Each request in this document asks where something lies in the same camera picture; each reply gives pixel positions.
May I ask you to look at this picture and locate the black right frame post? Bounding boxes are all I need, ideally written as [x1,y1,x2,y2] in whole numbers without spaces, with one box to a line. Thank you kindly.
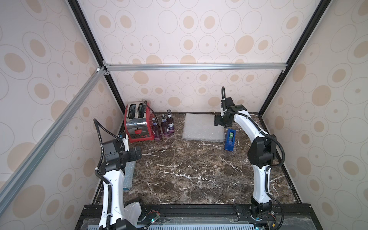
[258,0,332,117]

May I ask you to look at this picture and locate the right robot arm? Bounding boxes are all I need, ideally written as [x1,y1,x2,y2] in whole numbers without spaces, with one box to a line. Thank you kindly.
[214,97,276,220]

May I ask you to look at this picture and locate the diagonal aluminium frame bar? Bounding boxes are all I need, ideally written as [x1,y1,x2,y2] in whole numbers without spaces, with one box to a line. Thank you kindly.
[1,67,106,215]

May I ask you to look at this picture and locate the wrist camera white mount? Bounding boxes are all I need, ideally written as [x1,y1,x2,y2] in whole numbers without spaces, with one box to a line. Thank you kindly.
[220,105,226,117]
[118,133,129,151]

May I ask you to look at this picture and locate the horizontal aluminium frame bar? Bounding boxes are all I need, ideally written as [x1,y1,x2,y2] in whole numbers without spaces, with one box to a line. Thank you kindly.
[105,63,288,71]

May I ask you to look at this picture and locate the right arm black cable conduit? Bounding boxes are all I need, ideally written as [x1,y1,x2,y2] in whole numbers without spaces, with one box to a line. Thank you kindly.
[220,86,286,169]

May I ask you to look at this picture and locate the black frame post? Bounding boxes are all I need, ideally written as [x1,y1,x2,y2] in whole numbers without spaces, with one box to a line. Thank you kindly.
[67,0,126,113]
[258,0,332,117]

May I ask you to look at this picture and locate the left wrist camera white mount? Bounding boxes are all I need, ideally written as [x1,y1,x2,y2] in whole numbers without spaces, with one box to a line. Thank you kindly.
[118,133,129,151]

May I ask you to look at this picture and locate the black left frame post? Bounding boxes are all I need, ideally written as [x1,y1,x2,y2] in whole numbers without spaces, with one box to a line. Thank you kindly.
[67,0,126,113]

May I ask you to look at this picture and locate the purple bottle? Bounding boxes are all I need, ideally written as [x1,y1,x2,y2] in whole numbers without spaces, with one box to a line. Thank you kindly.
[152,117,162,141]
[167,109,175,134]
[161,114,170,137]

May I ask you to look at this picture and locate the red and chrome toaster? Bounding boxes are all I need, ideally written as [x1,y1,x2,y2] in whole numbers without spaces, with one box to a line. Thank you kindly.
[124,101,154,143]

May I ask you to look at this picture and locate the blue tape dispenser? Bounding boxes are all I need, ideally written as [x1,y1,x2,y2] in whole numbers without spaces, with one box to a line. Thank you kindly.
[224,129,236,152]

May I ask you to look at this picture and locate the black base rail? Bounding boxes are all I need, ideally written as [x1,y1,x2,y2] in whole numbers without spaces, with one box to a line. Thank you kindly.
[74,203,323,230]

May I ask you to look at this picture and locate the black toaster power cord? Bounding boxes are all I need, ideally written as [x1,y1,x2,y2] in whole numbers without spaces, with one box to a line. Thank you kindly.
[143,100,160,126]

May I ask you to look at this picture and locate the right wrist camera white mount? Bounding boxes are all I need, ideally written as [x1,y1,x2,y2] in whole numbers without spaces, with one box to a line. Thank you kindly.
[220,105,226,117]

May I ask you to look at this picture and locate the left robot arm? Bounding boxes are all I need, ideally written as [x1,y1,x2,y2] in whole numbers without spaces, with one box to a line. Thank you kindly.
[95,138,142,230]

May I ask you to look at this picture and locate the stack of bubble wrap sheets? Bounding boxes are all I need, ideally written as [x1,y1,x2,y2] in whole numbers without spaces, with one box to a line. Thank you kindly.
[182,113,225,142]

